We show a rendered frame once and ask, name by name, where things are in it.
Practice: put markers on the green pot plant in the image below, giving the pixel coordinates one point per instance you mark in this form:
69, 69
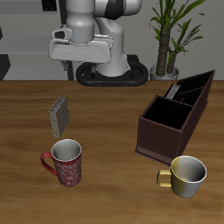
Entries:
172, 40

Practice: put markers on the grey book in caddy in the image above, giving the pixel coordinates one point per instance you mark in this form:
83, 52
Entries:
172, 91

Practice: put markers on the dark brown desk caddy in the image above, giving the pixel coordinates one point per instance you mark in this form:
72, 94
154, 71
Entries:
175, 116

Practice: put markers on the yellow and white mug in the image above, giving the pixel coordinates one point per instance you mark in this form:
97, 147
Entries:
185, 176

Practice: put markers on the red patterned mug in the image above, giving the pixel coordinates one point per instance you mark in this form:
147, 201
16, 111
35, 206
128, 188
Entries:
65, 163

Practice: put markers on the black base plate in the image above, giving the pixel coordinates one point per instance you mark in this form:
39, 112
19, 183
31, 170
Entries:
112, 78

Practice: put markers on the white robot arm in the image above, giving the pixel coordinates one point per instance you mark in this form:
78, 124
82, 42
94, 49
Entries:
110, 46

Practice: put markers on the dark grey standing book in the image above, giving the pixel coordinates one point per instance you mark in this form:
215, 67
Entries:
59, 116

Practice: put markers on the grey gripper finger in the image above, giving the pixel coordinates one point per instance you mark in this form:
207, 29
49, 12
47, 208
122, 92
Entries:
93, 67
66, 64

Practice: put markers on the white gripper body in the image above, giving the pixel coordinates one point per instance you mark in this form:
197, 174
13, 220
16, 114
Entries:
80, 52

